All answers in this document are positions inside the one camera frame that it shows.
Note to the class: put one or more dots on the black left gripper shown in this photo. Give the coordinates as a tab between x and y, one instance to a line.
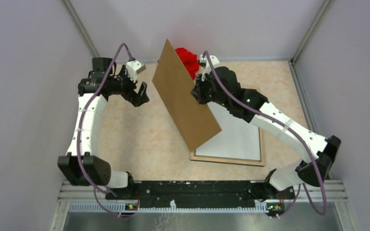
136	99

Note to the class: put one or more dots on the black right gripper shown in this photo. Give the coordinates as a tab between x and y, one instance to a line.
197	91

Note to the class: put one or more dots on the brown backing board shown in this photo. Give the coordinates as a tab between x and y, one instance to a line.
195	122

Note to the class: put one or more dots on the landscape photo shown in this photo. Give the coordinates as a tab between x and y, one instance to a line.
238	139

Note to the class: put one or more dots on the wooden picture frame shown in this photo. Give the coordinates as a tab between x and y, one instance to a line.
229	161

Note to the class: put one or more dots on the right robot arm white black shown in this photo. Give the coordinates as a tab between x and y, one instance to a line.
318	153

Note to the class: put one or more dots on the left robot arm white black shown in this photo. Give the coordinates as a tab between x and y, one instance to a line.
81	165

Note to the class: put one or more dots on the red crumpled cloth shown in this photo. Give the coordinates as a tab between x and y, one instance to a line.
189	60

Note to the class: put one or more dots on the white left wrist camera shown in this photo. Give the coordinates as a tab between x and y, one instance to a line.
134	68

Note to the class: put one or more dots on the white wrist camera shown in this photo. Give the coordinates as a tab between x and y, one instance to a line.
134	68
208	63

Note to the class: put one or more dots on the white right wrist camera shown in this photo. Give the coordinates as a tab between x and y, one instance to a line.
208	63

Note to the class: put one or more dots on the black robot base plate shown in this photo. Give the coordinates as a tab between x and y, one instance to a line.
200	194

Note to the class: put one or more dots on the aluminium front rail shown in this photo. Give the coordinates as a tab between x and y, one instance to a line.
86	199

